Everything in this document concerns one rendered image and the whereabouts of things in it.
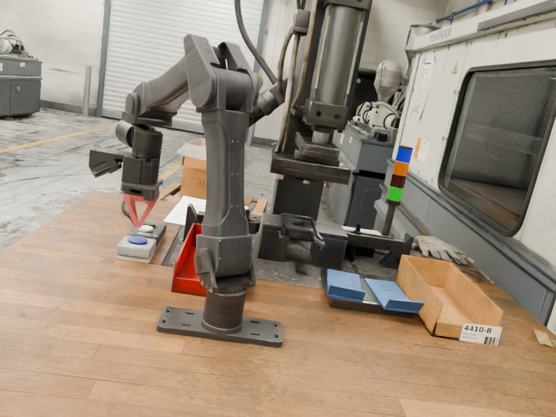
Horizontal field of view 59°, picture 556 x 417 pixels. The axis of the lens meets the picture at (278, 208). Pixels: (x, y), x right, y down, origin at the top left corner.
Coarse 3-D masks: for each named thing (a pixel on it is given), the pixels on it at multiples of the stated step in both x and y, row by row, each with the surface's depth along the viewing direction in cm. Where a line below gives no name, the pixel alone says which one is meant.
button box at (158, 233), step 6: (132, 228) 110; (138, 228) 110; (156, 228) 113; (162, 228) 114; (132, 234) 107; (138, 234) 107; (144, 234) 108; (150, 234) 108; (156, 234) 109; (162, 234) 113; (156, 240) 107; (156, 246) 108
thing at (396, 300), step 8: (368, 280) 105; (376, 280) 106; (384, 280) 107; (376, 288) 102; (392, 288) 103; (376, 296) 98; (384, 296) 98; (392, 296) 99; (400, 296) 100; (384, 304) 94; (392, 304) 92; (400, 304) 92; (408, 304) 92; (416, 304) 92; (416, 312) 94
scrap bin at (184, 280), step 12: (192, 228) 108; (192, 240) 112; (180, 252) 93; (192, 252) 109; (180, 264) 94; (192, 264) 102; (180, 276) 95; (192, 276) 96; (180, 288) 89; (192, 288) 89; (204, 288) 89
